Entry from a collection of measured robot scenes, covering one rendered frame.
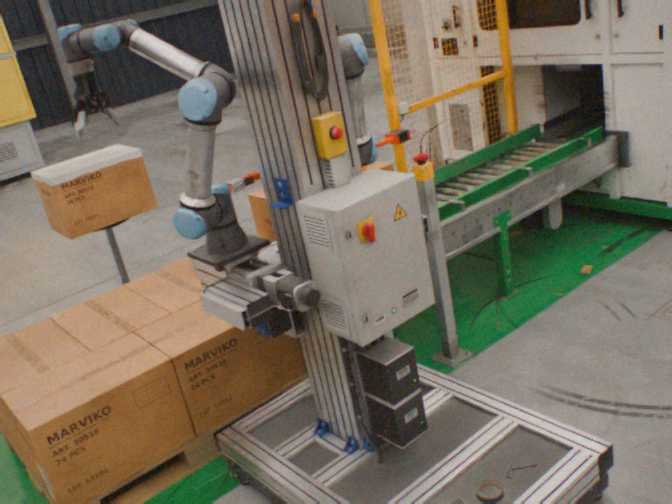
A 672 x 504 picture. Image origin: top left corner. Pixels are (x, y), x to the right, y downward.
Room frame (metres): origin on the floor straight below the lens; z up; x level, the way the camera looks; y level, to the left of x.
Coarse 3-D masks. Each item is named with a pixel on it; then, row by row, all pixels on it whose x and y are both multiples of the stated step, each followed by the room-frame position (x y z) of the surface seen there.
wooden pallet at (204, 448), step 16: (288, 384) 2.93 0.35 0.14; (240, 416) 2.78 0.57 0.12; (208, 432) 2.69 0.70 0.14; (192, 448) 2.64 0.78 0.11; (208, 448) 2.68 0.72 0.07; (176, 464) 2.67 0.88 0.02; (192, 464) 2.63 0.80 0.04; (32, 480) 2.75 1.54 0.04; (128, 480) 2.47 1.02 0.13; (160, 480) 2.58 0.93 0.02; (176, 480) 2.58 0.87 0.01; (48, 496) 2.48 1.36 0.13; (96, 496) 2.40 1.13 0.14; (128, 496) 2.52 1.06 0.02; (144, 496) 2.50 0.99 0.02
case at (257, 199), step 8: (368, 168) 3.39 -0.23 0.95; (376, 168) 3.36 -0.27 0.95; (384, 168) 3.36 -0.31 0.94; (392, 168) 3.39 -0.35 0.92; (256, 192) 3.38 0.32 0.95; (256, 200) 3.32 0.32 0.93; (264, 200) 3.26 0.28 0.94; (256, 208) 3.34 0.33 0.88; (264, 208) 3.28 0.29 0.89; (256, 216) 3.36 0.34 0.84; (264, 216) 3.29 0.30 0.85; (256, 224) 3.37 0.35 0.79; (264, 224) 3.31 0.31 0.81; (264, 232) 3.32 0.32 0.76; (272, 232) 3.26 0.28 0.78; (272, 240) 3.28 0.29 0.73
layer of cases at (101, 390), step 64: (64, 320) 3.28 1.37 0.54; (128, 320) 3.12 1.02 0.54; (192, 320) 2.97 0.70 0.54; (0, 384) 2.74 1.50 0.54; (64, 384) 2.62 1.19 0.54; (128, 384) 2.55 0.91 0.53; (192, 384) 2.69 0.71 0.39; (256, 384) 2.85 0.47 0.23; (64, 448) 2.38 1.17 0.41; (128, 448) 2.50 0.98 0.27
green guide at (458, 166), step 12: (504, 132) 4.62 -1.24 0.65; (516, 132) 4.58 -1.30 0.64; (528, 132) 4.61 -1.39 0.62; (540, 132) 4.68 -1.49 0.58; (492, 144) 4.43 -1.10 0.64; (504, 144) 4.47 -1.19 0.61; (516, 144) 4.54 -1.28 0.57; (468, 156) 4.29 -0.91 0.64; (480, 156) 4.34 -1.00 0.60; (492, 156) 4.40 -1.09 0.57; (444, 168) 4.16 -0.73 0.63; (456, 168) 4.22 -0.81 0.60; (468, 168) 4.28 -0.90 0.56; (444, 180) 4.16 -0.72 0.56
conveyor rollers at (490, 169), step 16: (528, 144) 4.60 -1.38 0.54; (544, 144) 4.51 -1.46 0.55; (496, 160) 4.38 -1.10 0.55; (512, 160) 4.31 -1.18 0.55; (528, 160) 4.28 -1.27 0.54; (464, 176) 4.24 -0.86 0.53; (480, 176) 4.14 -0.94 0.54; (496, 176) 4.07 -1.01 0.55; (448, 192) 3.99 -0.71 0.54; (464, 192) 3.90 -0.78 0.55
